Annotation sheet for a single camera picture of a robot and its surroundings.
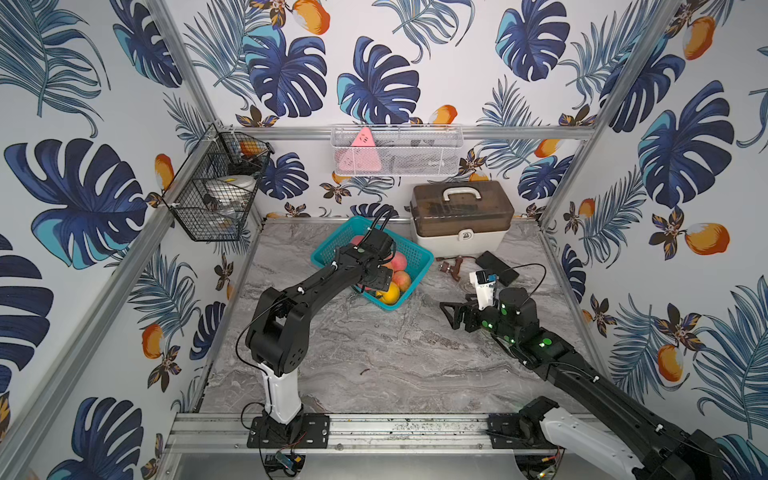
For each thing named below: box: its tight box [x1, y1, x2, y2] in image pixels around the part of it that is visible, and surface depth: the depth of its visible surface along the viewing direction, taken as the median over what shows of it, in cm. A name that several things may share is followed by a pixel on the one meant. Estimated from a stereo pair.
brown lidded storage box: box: [410, 180, 515, 256], surface depth 102 cm
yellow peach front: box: [375, 282, 401, 305], surface depth 94 cm
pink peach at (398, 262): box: [392, 251, 407, 272], surface depth 103 cm
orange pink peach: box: [392, 270, 411, 292], surface depth 99 cm
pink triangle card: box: [339, 127, 382, 171], surface depth 92 cm
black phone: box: [475, 250, 520, 287], surface depth 109 cm
